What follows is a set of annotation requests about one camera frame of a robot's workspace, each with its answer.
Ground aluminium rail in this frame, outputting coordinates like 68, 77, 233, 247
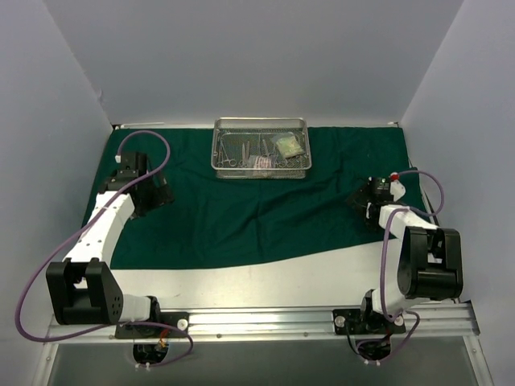
43, 303, 480, 345
113, 122, 166, 130

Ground steel forceps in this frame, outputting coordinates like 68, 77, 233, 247
217, 139, 237, 168
241, 141, 250, 168

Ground metal mesh instrument tray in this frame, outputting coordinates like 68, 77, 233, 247
211, 117, 312, 179

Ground green gauze packet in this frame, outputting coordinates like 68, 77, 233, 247
273, 134, 304, 158

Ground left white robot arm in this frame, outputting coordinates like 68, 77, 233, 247
46, 152, 174, 337

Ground clear packet with sutures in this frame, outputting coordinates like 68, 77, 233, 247
249, 155, 276, 170

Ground steel forceps middle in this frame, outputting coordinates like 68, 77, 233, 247
241, 141, 250, 168

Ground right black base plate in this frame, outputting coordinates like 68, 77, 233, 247
332, 308, 406, 335

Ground green surgical drape cloth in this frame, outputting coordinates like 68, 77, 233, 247
95, 127, 423, 269

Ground front aluminium rail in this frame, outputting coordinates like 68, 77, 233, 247
43, 303, 480, 345

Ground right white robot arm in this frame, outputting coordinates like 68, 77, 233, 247
347, 170, 464, 332

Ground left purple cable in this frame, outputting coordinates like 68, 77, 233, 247
14, 130, 195, 367

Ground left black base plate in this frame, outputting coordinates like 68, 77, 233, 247
114, 311, 190, 339

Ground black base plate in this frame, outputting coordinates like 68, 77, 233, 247
114, 311, 190, 339
332, 308, 406, 335

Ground back aluminium rail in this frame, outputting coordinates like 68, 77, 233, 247
113, 122, 166, 130

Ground steel forceps left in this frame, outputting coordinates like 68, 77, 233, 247
217, 139, 237, 168

